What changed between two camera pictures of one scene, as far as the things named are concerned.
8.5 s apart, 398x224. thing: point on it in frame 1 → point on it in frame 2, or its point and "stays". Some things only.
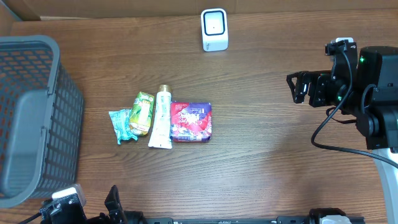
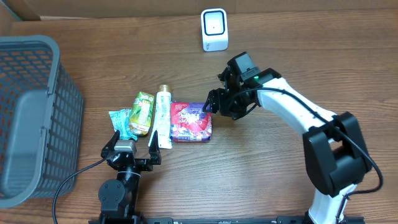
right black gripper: (313, 90) → (219, 101)
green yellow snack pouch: (140, 117) stays
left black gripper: (111, 207) → (131, 161)
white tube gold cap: (161, 135) stays
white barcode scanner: (214, 30) stays
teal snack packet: (120, 120) stays
